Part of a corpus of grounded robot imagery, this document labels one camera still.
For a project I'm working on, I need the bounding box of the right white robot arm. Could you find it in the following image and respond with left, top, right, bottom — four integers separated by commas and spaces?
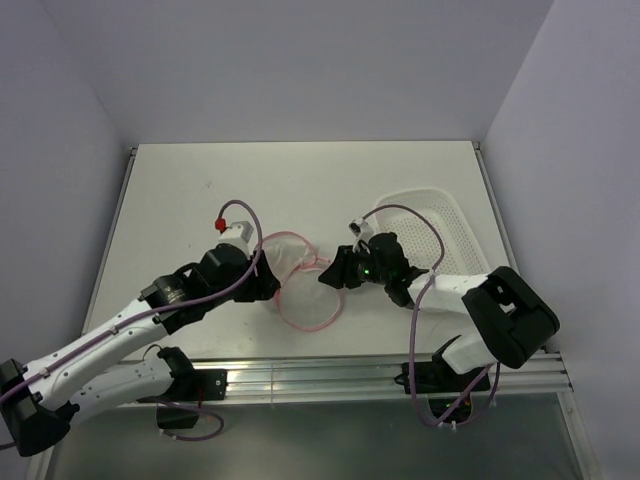
319, 233, 560, 390

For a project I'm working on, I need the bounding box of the white perforated plastic basket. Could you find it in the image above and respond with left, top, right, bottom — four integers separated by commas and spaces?
374, 188, 490, 275

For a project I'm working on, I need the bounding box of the white mesh laundry bag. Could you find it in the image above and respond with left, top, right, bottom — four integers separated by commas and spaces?
262, 231, 345, 333

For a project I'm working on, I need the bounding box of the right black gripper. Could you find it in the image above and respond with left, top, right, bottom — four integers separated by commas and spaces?
318, 243, 391, 289

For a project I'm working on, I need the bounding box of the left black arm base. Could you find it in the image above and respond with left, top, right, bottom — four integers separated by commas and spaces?
155, 369, 227, 431

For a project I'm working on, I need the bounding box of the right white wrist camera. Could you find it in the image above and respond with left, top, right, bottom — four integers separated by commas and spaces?
348, 217, 375, 252

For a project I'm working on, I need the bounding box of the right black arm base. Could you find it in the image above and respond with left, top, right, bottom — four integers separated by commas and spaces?
394, 361, 491, 424

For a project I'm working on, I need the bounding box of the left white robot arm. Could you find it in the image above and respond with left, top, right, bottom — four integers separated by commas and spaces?
1, 244, 280, 457

